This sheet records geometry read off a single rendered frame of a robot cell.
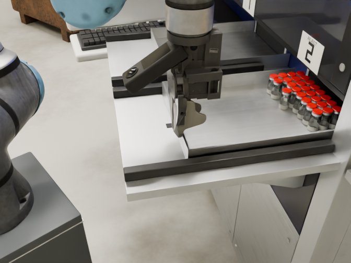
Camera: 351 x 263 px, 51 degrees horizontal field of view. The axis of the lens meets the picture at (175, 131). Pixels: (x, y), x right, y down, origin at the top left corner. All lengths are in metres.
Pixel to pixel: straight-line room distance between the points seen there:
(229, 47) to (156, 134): 0.47
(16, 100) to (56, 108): 1.84
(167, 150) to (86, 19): 0.36
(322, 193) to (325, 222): 0.06
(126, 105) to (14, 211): 0.32
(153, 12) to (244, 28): 0.44
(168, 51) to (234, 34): 0.66
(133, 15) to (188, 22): 0.98
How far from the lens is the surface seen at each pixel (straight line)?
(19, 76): 0.75
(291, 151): 0.71
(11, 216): 0.74
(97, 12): 0.42
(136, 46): 1.14
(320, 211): 0.85
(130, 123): 0.79
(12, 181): 0.73
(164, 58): 0.59
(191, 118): 0.66
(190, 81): 0.60
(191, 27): 0.56
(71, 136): 2.27
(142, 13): 1.53
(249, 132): 0.77
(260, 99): 0.88
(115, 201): 1.83
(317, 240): 0.89
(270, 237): 1.14
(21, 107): 0.73
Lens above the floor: 1.33
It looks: 37 degrees down
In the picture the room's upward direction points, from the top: straight up
